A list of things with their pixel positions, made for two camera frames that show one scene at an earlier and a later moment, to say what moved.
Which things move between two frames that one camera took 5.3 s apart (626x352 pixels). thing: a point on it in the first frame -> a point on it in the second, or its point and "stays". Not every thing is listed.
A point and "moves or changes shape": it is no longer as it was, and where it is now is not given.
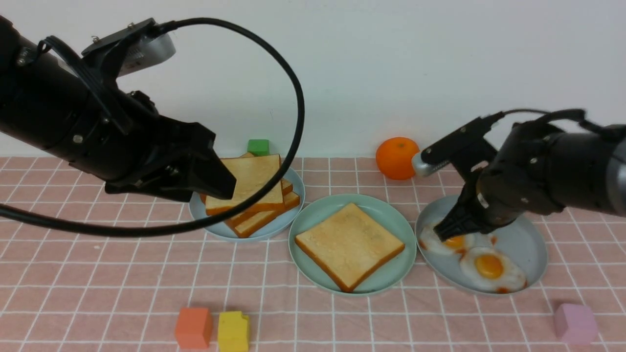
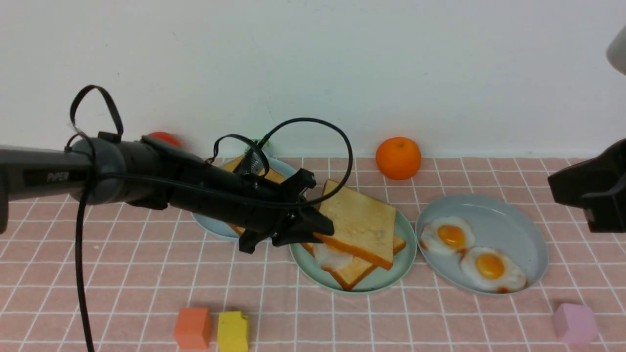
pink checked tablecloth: (66, 290) stays
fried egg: (454, 246) -> (325, 255)
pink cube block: (575, 324) stays
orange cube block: (193, 327) stays
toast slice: (258, 182) moves or changes shape
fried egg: (490, 270) stays
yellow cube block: (233, 336) stays
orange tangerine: (393, 157) stays
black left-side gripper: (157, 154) -> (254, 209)
